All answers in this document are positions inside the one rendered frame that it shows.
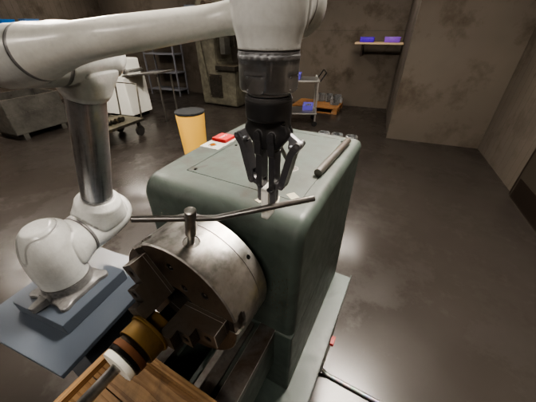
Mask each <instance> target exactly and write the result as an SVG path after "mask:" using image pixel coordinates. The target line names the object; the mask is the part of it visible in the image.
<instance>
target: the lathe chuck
mask: <svg viewBox="0 0 536 402"><path fill-rule="evenodd" d="M195 237H196V238H198V239H199V242H200V244H199V245H198V246H197V247H196V248H186V247H185V246H184V245H183V240H184V239H185V238H187V236H186V235H185V225H184V222H168V223H165V224H164V225H163V226H162V227H160V228H159V229H157V230H156V231H154V232H153V233H151V234H150V235H149V236H148V237H147V238H145V239H143V240H142V241H141V242H139V243H138V244H136V245H135V246H134V247H133V248H132V249H131V250H130V253H129V261H131V260H132V259H133V258H135V257H136V256H137V255H138V252H137V251H136V250H135V249H136V248H137V247H138V246H139V245H140V244H141V246H142V248H143V249H144V250H145V252H146V253H147V254H148V256H149V257H150V259H151V260H152V261H153V262H154V263H155V264H156V266H157V267H158V268H159V270H160V271H161V273H162V274H163V275H164V277H165V278H166V279H167V280H168V281H169V283H170V284H171V285H172V286H174V287H175V289H174V290H175V291H174V292H173V293H172V294H171V295H170V296H169V297H168V298H167V299H166V300H165V301H164V302H163V303H162V304H161V305H160V306H159V307H158V308H157V309H156V310H157V311H158V312H159V313H160V312H161V311H162V310H163V309H164V308H165V307H166V306H167V305H168V304H169V303H170V302H171V301H172V300H173V299H174V298H173V296H174V295H175V294H176V293H178V294H179V293H181V294H183V295H184V296H185V297H186V298H188V299H189V300H190V301H191V302H192V303H194V304H196V305H198V306H200V307H202V308H204V309H206V310H208V311H210V312H212V313H214V314H216V315H218V316H220V317H223V318H225V319H227V320H228V321H231V322H233V323H235V322H236V321H237V320H238V315H239V314H240V313H242V319H243V323H242V327H241V329H239V330H238V331H237V333H234V332H232V331H230V332H229V333H228V334H227V336H226V337H225V338H224V340H223V342H222V343H221V345H220V346H219V347H218V348H216V347H214V346H212V345H209V344H208V343H206V342H205V341H202V340H201V339H200V340H199V342H198V343H200V344H201V345H205V346H207V347H209V348H212V349H217V350H227V349H232V348H234V347H235V346H236V344H237V343H238V341H239V339H240V338H241V336H242V335H243V333H244V332H245V330H246V328H247V326H248V325H249V324H250V322H251V320H252V319H253V317H254V315H255V314H256V313H257V311H258V307H259V303H260V298H259V292H258V287H257V285H256V283H255V280H254V278H253V276H252V274H251V273H250V271H249V270H248V268H247V267H246V265H245V263H244V262H243V261H242V259H241V258H240V257H239V256H238V255H237V254H236V253H235V252H234V251H233V250H232V249H231V248H230V247H229V246H228V245H227V244H226V243H225V242H224V241H223V240H221V239H220V238H219V237H217V236H216V235H214V234H212V233H211V232H210V231H208V230H206V229H204V228H202V227H200V226H198V225H197V235H196V236H195Z"/></svg>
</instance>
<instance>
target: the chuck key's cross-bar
mask: <svg viewBox="0 0 536 402"><path fill-rule="evenodd" d="M314 201H315V196H314V195H311V196H306V197H302V198H298V199H291V200H286V201H282V202H278V203H271V204H267V205H262V206H258V207H251V208H247V209H242V210H238V211H231V212H227V213H222V214H218V215H197V216H196V220H195V221H196V222H209V221H219V220H224V219H231V218H235V217H239V216H243V215H250V214H254V213H259V212H263V211H270V210H274V209H278V208H283V207H290V206H294V205H298V204H303V203H310V202H314ZM130 220H131V222H132V223H152V222H185V218H184V215H132V216H131V218H130Z"/></svg>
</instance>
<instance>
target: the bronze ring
mask: <svg viewBox="0 0 536 402"><path fill-rule="evenodd" d="M167 323H168V320H167V319H166V318H165V317H164V316H163V315H162V314H160V313H158V312H156V311H154V312H153V313H152V314H151V315H150V316H149V317H148V318H147V319H144V318H143V317H141V316H137V315H135V316H134V317H133V318H132V321H131V322H130V323H129V324H128V325H127V326H126V327H125V328H124V329H123V330H122V331H121V332H120V337H118V338H117V339H116V340H115V341H114V342H113V343H112V344H111V345H110V346H109V347H108V349H112V350H114V351H115V352H117V353H118V354H120V355H121V356H122V357H123V358H124V359H125V360H126V361H127V362H128V363H129V364H130V365H131V366H132V368H133V369H134V371H135V373H136V375H138V374H139V373H140V372H142V370H143V369H144V368H145V367H146V366H147V362H148V363H152V362H153V361H154V360H155V359H156V357H157V356H158V355H159V354H160V353H161V351H164V350H166V349H167V348H168V343H167V342H166V340H165V338H164V336H163V335H162V334H161V333H160V330H161V329H162V328H163V327H164V326H165V325H166V324H167Z"/></svg>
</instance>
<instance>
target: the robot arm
mask: <svg viewBox="0 0 536 402"><path fill-rule="evenodd" d="M326 7H327V0H223V1H220V2H213V3H209V4H204V5H199V6H185V7H177V8H170V9H162V10H147V11H140V12H132V13H124V14H111V15H105V16H98V17H92V18H82V19H76V20H61V19H47V20H43V21H20V22H4V23H0V87H3V88H6V89H26V88H31V89H47V88H56V89H57V91H58V92H59V93H60V94H61V95H62V96H63V97H64V102H65V110H66V115H67V120H68V125H69V134H70V139H71V144H72V148H73V157H74V162H75V167H76V172H77V181H78V185H79V190H80V192H79V193H78V194H77V195H76V196H75V197H74V199H73V205H72V209H71V211H70V216H69V217H67V218H66V219H64V220H63V219H58V218H45V219H38V220H35V221H33V222H31V223H28V224H27V225H25V226H24V227H23V228H22V229H21V230H20V231H19V232H18V234H17V236H16V238H15V251H16V255H17V257H18V261H19V262H20V264H21V266H22V268H23V270H24V271H25V272H26V274H27V275H28V277H29V278H30V279H31V280H32V282H33V283H34V284H35V285H37V288H36V289H35V290H32V291H31V292H30V297H31V298H32V299H37V300H36V301H35V302H34V303H33V304H32V305H31V306H30V307H29V308H28V310H29V311H32V313H33V314H35V313H38V312H39V311H41V310H42V309H44V308H45V307H47V306H48V305H53V306H55V307H57V308H58V309H59V310H60V311H61V312H62V313H64V312H67V311H69V310H70V309H71V308H72V307H73V305H74V304H75V303H76V302H77V301H78V300H79V299H80V298H82V297H83V296H84V295H85V294H86V293H87V292H89V291H90V290H91V289H92V288H93V287H94V286H95V285H96V284H97V283H98V282H99V281H101V280H102V279H104V278H106V277H107V276H108V271H107V270H99V269H97V268H95V267H92V266H90V265H89V263H88V261H89V260H90V258H91V257H92V256H93V254H94V252H95V251H96V250H97V249H98V248H99V247H101V246H103V245H104V244H105V243H106V242H108V241H109V240H110V239H112V238H113V237H114V236H115V235H117V234H118V233H119V232H120V231H121V230H122V229H123V228H124V227H125V226H126V225H127V224H128V222H129V220H130V218H131V216H132V206H131V204H130V202H129V201H128V200H127V199H126V198H125V197H124V196H123V195H121V194H119V193H118V192H116V191H114V190H113V189H112V167H111V155H110V143H109V130H108V108H107V102H108V101H109V100H110V99H111V97H112V94H113V91H114V88H115V86H116V82H117V80H118V77H119V76H120V75H121V74H122V73H123V71H124V69H125V66H126V62H127V60H126V54H131V53H139V52H144V51H148V50H152V49H160V48H164V47H168V46H174V45H181V44H185V43H190V42H194V41H202V40H207V39H212V38H217V37H226V36H233V35H235V36H236V40H237V46H238V71H239V86H240V89H241V90H242V91H243V92H245V93H247V94H246V95H245V110H246V118H247V121H246V124H245V128H242V129H240V130H238V131H237V132H235V133H234V137H235V139H236V140H237V142H238V144H239V147H240V150H241V153H242V159H243V162H244V165H245V169H246V174H247V178H248V180H249V182H251V183H253V182H254V183H256V185H257V187H258V200H261V204H262V205H267V204H271V203H276V202H277V201H278V190H279V191H282V190H283V189H284V188H285V187H286V186H287V185H288V183H289V181H290V177H291V175H292V172H293V169H294V165H295V163H296V160H297V157H298V153H299V152H300V150H301V149H302V148H303V147H304V146H305V141H304V140H303V139H301V140H299V139H298V138H297V137H296V136H295V135H294V134H293V132H294V131H293V128H292V126H291V116H292V104H293V96H292V95H291V93H293V92H295V91H296V90H297V89H298V74H299V62H300V59H301V54H300V50H301V43H302V39H303V38H306V37H308V36H309V35H311V34H312V33H314V32H315V31H316V29H317V28H318V27H319V25H320V24H321V22H322V20H323V18H324V16H325V12H326ZM251 140H252V141H253V142H254V147H253V144H252V141H251ZM287 141H289V144H288V149H289V151H288V153H287V155H286V160H285V163H284V165H283V169H282V173H281V176H280V168H281V153H282V147H283V145H284V144H285V143H286V142H287ZM255 155H256V157H255ZM268 157H269V179H268ZM268 181H269V182H268ZM266 182H268V183H266Z"/></svg>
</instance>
